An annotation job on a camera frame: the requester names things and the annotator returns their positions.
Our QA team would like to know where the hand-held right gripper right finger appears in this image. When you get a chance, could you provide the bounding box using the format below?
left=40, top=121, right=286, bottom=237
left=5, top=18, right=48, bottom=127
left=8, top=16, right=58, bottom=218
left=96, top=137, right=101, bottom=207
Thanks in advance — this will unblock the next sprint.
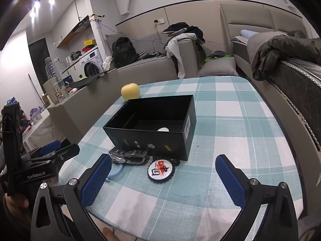
left=215, top=154, right=299, bottom=241

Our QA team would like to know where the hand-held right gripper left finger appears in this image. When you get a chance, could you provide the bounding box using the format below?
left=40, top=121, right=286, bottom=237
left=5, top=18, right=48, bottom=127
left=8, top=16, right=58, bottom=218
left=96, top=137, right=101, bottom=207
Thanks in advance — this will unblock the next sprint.
left=30, top=153, right=113, bottom=241

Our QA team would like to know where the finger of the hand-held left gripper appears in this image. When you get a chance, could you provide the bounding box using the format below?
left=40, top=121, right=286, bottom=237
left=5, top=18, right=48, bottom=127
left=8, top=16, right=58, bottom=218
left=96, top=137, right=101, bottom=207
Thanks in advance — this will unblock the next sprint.
left=21, top=144, right=80, bottom=167
left=30, top=141, right=62, bottom=156

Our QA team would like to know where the silver metal watch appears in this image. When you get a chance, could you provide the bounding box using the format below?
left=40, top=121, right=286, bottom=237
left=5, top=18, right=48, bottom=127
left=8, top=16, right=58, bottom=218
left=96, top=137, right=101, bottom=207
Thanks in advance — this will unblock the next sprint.
left=108, top=149, right=149, bottom=165

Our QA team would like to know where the black cardboard box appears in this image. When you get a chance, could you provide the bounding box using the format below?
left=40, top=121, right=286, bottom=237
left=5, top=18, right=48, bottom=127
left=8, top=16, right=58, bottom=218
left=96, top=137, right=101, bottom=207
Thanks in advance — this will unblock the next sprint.
left=103, top=95, right=197, bottom=161

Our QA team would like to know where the round red white badge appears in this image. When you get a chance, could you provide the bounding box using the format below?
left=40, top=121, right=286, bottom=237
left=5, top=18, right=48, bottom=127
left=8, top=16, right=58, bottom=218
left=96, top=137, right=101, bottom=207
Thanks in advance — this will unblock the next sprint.
left=148, top=159, right=174, bottom=180

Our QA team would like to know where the person's left hand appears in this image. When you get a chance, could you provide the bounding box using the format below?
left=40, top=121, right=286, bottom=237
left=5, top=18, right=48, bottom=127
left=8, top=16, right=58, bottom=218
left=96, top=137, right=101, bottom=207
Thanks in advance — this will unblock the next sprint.
left=4, top=196, right=29, bottom=220

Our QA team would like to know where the black flat pad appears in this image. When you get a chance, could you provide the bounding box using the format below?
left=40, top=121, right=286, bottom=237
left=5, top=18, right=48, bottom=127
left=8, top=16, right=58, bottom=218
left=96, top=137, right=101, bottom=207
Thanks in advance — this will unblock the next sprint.
left=69, top=73, right=107, bottom=89

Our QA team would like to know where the yellow apple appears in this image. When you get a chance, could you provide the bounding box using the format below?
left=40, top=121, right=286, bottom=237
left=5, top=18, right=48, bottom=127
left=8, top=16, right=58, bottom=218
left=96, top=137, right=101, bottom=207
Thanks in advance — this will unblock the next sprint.
left=121, top=83, right=140, bottom=100

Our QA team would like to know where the dark door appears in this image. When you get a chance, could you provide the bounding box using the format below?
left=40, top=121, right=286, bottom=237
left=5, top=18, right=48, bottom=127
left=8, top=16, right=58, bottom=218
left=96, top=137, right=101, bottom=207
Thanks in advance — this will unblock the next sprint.
left=28, top=38, right=54, bottom=111

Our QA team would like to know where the white washing machine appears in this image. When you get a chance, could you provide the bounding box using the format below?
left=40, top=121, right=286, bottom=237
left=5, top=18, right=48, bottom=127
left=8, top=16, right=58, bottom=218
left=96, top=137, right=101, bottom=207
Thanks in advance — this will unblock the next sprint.
left=79, top=46, right=104, bottom=77

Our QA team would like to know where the white cloth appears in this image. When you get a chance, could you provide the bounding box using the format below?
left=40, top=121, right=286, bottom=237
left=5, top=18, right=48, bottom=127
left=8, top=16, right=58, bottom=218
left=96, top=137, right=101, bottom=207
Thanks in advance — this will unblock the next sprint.
left=102, top=56, right=114, bottom=71

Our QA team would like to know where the grey sofa cushion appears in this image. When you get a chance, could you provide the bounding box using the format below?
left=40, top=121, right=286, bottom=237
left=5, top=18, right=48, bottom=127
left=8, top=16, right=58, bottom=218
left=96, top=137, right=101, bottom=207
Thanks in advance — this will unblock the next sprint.
left=198, top=56, right=238, bottom=78

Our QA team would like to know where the black backpack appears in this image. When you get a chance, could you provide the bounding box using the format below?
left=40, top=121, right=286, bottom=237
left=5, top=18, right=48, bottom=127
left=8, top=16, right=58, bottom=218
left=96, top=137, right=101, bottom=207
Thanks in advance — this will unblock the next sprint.
left=112, top=37, right=138, bottom=68

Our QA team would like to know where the bed with beige headboard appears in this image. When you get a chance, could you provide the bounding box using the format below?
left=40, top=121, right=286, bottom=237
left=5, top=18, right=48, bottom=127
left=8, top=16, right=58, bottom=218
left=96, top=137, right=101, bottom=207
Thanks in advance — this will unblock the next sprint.
left=219, top=3, right=321, bottom=151

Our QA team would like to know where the grey sofa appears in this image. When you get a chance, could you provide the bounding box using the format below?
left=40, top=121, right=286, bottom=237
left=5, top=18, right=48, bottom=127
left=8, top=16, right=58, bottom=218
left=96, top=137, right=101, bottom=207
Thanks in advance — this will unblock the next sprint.
left=48, top=34, right=239, bottom=143

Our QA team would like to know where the black and green object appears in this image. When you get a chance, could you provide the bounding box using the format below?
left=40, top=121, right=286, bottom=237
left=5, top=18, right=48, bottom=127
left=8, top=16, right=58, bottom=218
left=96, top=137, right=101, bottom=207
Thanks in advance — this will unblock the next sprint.
left=204, top=51, right=231, bottom=63

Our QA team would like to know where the dark green jacket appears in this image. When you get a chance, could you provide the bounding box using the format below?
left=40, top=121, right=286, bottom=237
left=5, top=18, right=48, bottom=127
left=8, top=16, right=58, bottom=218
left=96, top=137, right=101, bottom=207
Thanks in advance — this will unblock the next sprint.
left=252, top=30, right=321, bottom=81

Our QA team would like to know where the grey blanket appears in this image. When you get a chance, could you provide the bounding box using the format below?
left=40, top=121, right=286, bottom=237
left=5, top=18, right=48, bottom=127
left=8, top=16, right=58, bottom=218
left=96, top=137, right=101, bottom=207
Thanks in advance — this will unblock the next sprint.
left=247, top=32, right=289, bottom=63

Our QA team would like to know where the light blue pillow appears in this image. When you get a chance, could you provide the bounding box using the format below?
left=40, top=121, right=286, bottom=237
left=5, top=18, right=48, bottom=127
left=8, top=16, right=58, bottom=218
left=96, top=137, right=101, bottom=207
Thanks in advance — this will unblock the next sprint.
left=240, top=29, right=259, bottom=39

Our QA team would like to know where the black garment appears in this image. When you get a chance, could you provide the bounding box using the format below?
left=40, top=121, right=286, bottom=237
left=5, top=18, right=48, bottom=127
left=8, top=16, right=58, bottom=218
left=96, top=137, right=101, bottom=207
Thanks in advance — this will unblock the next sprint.
left=163, top=22, right=205, bottom=43

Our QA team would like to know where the white wall cabinet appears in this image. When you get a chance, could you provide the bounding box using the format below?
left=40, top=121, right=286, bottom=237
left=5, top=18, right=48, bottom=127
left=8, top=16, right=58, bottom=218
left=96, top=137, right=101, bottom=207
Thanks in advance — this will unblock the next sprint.
left=51, top=0, right=87, bottom=48

